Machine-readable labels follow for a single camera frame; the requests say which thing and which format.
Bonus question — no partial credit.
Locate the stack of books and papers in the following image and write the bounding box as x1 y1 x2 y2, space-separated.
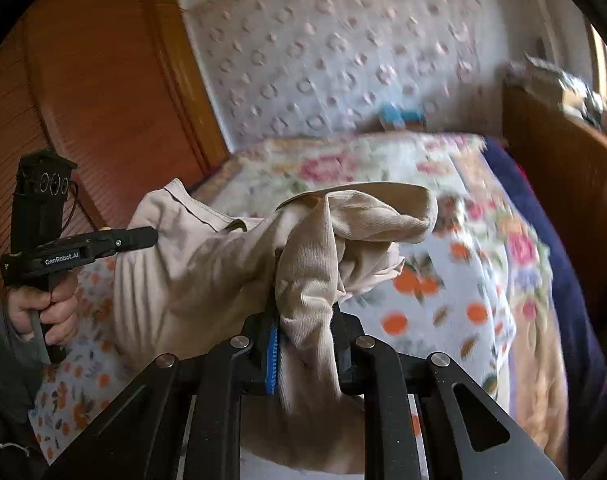
508 55 607 122

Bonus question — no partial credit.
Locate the circle pattern sheer curtain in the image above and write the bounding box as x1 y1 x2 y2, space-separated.
183 0 515 152

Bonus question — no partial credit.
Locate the brown wooden wardrobe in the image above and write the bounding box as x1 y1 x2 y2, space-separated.
0 0 231 321

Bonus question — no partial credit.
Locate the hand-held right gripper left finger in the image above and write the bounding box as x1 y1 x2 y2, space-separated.
43 305 284 480

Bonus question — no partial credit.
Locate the wooden side cabinet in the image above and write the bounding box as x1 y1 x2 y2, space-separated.
503 82 607 311

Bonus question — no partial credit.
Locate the person's left hand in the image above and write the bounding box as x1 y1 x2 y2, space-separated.
6 272 80 347

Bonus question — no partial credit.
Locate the beige printed T-shirt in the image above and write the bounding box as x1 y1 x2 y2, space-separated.
112 178 439 476

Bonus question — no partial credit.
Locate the blue tissue pack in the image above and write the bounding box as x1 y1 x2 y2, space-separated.
378 102 427 131

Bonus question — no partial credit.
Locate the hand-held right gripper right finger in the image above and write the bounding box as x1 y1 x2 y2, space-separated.
331 305 564 480

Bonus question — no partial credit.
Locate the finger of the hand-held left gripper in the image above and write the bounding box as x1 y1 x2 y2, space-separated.
86 226 159 260

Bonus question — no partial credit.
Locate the window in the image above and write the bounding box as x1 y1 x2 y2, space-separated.
586 20 607 111

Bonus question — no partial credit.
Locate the person's left forearm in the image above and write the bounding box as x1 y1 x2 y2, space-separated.
0 305 50 480

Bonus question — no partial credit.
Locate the pink floral blanket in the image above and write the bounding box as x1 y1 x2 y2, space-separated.
190 132 570 461

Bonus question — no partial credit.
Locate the navy blue blanket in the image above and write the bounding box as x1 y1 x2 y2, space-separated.
483 137 607 466

